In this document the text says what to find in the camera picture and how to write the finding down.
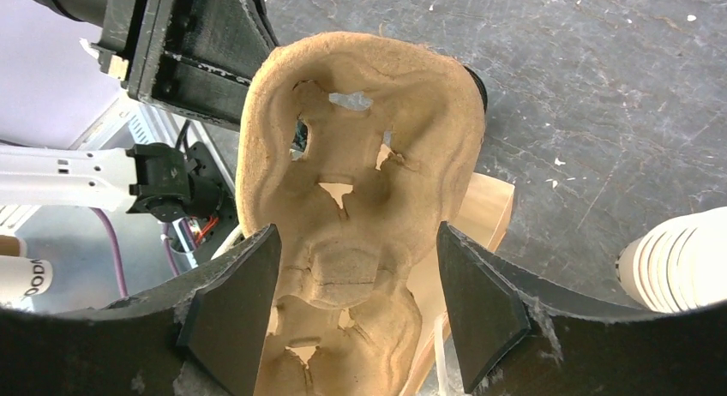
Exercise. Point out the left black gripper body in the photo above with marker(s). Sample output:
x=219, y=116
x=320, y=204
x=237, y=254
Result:
x=193, y=58

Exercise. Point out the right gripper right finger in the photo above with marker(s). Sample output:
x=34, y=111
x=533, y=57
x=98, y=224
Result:
x=516, y=333

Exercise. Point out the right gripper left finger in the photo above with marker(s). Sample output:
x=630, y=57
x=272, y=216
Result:
x=201, y=333

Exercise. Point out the brown paper bag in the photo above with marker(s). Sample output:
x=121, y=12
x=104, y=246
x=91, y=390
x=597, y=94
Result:
x=484, y=216

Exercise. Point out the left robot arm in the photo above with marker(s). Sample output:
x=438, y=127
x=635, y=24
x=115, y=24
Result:
x=143, y=179

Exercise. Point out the stack of white paper cups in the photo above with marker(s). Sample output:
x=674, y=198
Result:
x=679, y=265

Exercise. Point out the white cup outside cell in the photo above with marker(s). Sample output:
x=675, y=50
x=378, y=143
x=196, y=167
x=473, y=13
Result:
x=21, y=275

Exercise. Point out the stack of black lids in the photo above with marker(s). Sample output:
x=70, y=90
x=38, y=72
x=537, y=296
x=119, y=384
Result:
x=480, y=86

